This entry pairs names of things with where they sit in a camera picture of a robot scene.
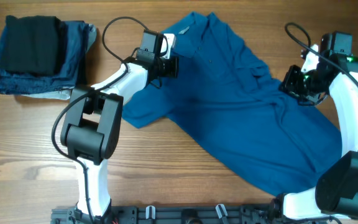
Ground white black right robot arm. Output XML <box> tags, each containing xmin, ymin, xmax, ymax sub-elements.
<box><xmin>280</xmin><ymin>54</ymin><xmax>358</xmax><ymax>222</ymax></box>

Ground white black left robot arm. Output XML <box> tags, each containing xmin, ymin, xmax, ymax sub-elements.
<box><xmin>60</xmin><ymin>57</ymin><xmax>179</xmax><ymax>223</ymax></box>

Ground light grey folded garment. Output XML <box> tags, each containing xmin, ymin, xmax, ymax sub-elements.
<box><xmin>24</xmin><ymin>24</ymin><xmax>97</xmax><ymax>100</ymax></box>

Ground dark blue folded garment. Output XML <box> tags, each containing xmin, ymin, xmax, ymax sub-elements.
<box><xmin>0</xmin><ymin>21</ymin><xmax>96</xmax><ymax>95</ymax></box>

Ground black folded garment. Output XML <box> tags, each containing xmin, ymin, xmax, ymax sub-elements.
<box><xmin>0</xmin><ymin>16</ymin><xmax>67</xmax><ymax>76</ymax></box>

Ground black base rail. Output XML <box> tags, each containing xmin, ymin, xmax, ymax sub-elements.
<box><xmin>50</xmin><ymin>203</ymin><xmax>279</xmax><ymax>224</ymax></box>

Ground blue polo shirt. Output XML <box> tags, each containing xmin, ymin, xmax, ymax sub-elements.
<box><xmin>122</xmin><ymin>12</ymin><xmax>342</xmax><ymax>195</ymax></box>

